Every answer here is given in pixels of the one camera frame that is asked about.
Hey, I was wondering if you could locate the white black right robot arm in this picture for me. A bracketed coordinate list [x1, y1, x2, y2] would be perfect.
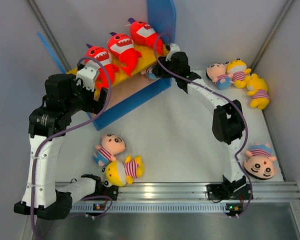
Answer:
[152, 50, 251, 201]

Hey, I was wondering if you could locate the yellow frog plush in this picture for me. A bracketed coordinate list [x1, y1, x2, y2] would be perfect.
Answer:
[102, 155, 145, 188]
[225, 58, 252, 89]

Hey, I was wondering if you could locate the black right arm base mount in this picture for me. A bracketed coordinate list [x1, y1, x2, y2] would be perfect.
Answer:
[206, 183, 251, 202]

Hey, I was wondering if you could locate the white slotted cable duct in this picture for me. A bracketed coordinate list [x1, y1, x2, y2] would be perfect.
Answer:
[70, 202, 230, 214]

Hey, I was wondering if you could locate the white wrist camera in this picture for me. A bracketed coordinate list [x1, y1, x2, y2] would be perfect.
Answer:
[76, 64, 100, 92]
[165, 43, 181, 62]

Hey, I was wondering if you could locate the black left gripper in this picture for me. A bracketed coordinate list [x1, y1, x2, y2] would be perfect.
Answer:
[63, 74, 107, 117]

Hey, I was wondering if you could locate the red shark plush mouth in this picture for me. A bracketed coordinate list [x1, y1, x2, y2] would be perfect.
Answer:
[107, 32, 142, 77]

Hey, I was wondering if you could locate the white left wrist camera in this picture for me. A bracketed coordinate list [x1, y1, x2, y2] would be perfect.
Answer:
[76, 64, 100, 92]

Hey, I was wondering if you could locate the red shark plush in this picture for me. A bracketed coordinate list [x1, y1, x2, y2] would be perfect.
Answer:
[128, 17, 164, 55]
[85, 43, 119, 88]

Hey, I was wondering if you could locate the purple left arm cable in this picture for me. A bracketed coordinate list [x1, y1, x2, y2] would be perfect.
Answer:
[30, 56, 113, 238]

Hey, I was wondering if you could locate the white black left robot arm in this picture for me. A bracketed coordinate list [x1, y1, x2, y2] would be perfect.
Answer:
[13, 74, 108, 221]

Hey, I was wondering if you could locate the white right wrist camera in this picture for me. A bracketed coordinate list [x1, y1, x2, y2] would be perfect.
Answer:
[165, 43, 181, 62]

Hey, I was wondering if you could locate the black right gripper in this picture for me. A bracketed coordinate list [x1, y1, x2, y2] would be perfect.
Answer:
[152, 57, 180, 80]

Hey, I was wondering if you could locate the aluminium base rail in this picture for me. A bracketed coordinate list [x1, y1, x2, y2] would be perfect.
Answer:
[117, 181, 300, 202]

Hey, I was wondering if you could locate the yellow frog plush back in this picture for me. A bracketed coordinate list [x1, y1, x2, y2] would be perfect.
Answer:
[225, 58, 252, 89]

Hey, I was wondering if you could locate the blue yellow toy shelf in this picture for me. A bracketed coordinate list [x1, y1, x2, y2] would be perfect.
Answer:
[37, 0, 177, 132]

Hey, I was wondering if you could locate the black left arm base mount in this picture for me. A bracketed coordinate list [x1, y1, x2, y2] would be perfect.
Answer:
[88, 183, 119, 201]

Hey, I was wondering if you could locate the yellow frog plush face down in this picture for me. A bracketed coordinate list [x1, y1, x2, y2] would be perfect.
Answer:
[246, 73, 270, 110]

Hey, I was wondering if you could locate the boy doll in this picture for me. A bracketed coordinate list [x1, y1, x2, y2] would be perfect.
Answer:
[140, 64, 158, 81]
[243, 142, 277, 180]
[205, 63, 234, 90]
[93, 133, 126, 167]

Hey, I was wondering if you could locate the yellow frog plush front left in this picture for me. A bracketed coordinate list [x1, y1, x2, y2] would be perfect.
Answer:
[102, 155, 145, 188]

